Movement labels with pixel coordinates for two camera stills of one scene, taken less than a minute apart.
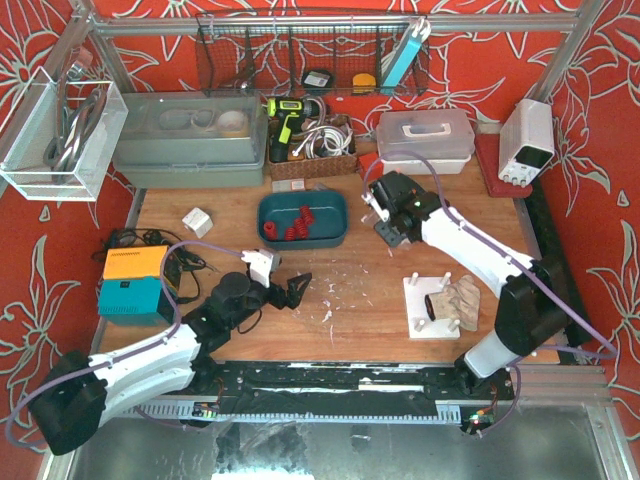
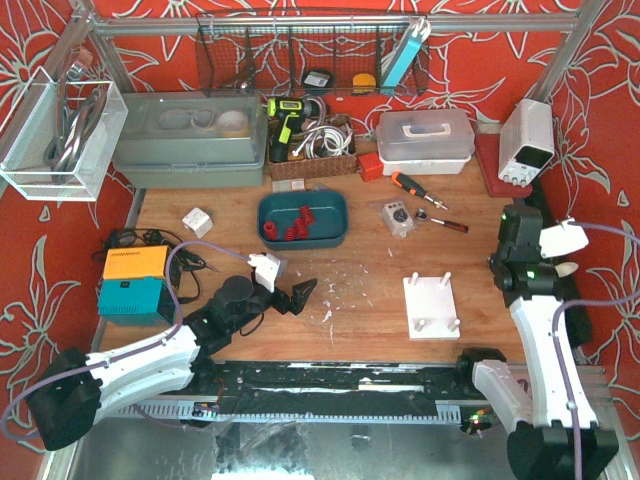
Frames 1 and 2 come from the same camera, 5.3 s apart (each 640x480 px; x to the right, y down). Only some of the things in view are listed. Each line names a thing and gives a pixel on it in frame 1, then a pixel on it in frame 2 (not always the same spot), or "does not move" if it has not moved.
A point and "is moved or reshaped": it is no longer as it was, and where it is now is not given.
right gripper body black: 388,232 → 545,272
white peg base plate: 420,326 does not move
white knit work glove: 460,301 is moved or reshaped
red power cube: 370,166 does not move
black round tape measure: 318,78 does not move
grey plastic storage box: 192,139 does not move
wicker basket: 316,167 does not move
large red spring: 307,215 does not move
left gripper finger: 296,286 → 300,294
